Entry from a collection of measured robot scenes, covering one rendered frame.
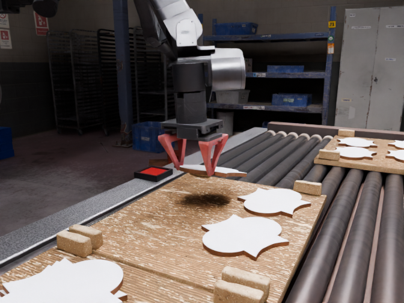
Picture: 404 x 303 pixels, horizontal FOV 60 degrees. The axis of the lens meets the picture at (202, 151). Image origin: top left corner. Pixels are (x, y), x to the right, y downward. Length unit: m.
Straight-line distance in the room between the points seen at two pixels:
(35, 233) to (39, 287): 0.27
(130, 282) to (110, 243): 0.12
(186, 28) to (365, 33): 4.47
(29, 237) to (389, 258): 0.60
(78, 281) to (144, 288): 0.08
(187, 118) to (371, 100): 4.53
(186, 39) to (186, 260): 0.36
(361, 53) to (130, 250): 4.65
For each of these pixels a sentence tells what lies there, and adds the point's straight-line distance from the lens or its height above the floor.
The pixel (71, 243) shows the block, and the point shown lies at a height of 0.96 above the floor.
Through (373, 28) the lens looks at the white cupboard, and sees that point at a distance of 5.04.
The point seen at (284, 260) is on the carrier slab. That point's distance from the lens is 0.54.
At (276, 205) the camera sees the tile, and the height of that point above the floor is 0.94.
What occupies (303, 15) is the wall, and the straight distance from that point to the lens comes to 5.64.
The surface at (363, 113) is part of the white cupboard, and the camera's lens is 5.06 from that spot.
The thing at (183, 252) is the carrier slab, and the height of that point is 0.94.
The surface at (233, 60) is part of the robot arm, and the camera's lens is 0.62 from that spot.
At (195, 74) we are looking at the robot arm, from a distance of 0.61.
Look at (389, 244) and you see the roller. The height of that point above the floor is 0.92.
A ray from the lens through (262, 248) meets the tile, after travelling 0.55.
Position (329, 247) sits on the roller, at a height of 0.92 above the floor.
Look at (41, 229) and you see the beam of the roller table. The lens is 0.72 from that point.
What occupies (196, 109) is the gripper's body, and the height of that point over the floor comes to 1.14.
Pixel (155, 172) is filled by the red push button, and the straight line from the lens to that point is 0.95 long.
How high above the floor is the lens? 1.21
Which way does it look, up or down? 14 degrees down
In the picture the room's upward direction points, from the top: straight up
